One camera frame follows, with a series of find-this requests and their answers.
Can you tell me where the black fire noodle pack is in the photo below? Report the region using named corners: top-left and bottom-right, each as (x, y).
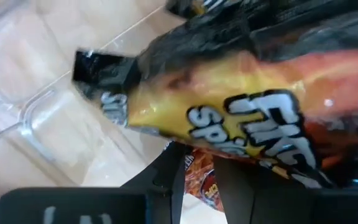
top-left (72, 0), bottom-right (358, 191)
top-left (183, 148), bottom-right (226, 213)

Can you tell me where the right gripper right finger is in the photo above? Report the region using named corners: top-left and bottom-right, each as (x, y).
top-left (213, 157), bottom-right (358, 224)

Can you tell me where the clear plastic bin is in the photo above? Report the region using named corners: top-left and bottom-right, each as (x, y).
top-left (0, 0), bottom-right (229, 224)

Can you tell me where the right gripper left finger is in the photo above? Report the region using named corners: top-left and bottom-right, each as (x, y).
top-left (0, 143), bottom-right (186, 224)

